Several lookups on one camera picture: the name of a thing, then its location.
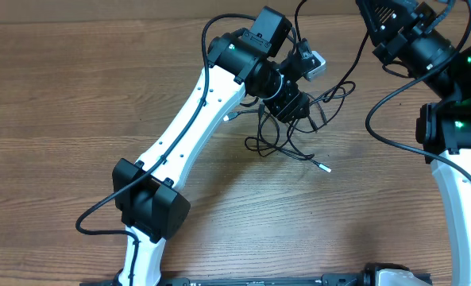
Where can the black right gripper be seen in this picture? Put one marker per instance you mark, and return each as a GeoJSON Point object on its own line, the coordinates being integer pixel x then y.
{"type": "Point", "coordinates": [403, 11]}

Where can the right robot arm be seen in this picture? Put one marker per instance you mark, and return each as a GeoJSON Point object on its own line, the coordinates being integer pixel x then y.
{"type": "Point", "coordinates": [443, 131]}

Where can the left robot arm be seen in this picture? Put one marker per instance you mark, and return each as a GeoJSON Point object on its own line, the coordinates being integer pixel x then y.
{"type": "Point", "coordinates": [147, 192]}

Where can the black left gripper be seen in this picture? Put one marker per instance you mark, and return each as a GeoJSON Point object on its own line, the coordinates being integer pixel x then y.
{"type": "Point", "coordinates": [287, 108]}

